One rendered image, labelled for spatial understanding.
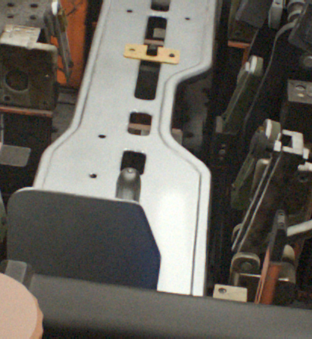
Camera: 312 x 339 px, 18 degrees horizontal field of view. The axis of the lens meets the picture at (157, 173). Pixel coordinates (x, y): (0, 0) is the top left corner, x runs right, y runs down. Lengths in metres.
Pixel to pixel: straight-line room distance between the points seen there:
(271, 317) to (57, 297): 0.07
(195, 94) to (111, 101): 0.58
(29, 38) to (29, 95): 0.09
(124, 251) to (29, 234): 0.07
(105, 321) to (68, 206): 0.38
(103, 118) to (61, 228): 0.63
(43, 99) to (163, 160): 0.25
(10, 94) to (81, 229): 0.76
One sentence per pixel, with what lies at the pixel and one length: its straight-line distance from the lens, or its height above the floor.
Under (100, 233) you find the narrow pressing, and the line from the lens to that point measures 0.70.
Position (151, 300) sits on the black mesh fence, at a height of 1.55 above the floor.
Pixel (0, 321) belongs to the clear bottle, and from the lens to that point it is 0.21.
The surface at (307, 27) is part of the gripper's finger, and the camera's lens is 0.90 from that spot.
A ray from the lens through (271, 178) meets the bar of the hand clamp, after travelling 0.98.
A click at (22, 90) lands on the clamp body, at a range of 1.44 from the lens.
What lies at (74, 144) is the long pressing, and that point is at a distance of 1.28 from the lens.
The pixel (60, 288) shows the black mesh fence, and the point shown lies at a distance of 0.33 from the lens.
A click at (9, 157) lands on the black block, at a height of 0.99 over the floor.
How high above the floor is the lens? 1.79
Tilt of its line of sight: 39 degrees down
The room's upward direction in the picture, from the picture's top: 8 degrees clockwise
